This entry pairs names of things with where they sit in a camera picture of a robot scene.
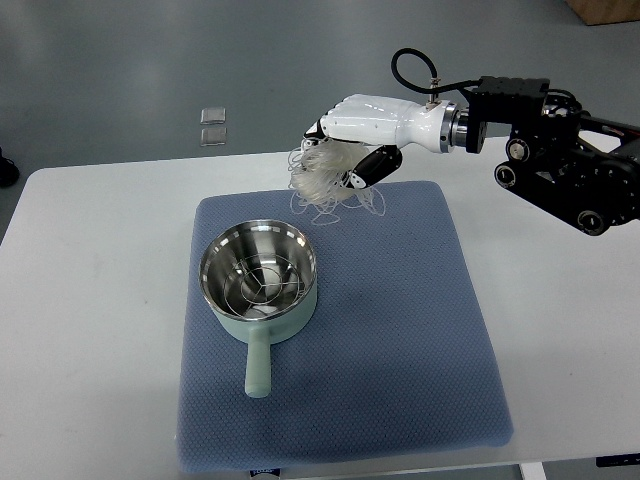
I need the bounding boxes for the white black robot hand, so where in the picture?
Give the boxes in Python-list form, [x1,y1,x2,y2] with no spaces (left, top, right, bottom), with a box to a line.
[302,94,466,190]

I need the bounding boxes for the white vermicelli noodle bundle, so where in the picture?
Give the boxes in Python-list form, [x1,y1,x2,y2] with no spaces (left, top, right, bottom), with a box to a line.
[288,140,386,226]

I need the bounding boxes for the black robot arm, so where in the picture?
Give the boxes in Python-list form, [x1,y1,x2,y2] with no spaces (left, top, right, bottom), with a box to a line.
[457,76,639,236]

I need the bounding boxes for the mint green steel pot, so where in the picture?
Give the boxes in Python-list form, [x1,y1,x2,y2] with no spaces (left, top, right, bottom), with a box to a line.
[198,219,318,398]

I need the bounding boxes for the brown cardboard box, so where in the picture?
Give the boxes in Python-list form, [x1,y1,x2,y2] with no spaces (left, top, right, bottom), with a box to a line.
[566,0,639,26]

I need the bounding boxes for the blue textured mat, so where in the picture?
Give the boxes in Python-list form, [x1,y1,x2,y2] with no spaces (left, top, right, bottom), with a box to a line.
[177,181,513,473]

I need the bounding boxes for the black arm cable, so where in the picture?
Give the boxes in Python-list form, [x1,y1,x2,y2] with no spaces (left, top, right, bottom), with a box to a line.
[390,48,481,104]

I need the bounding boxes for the wire steaming rack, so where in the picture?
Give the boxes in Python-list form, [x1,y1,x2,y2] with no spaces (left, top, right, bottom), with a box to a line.
[223,254,306,309]

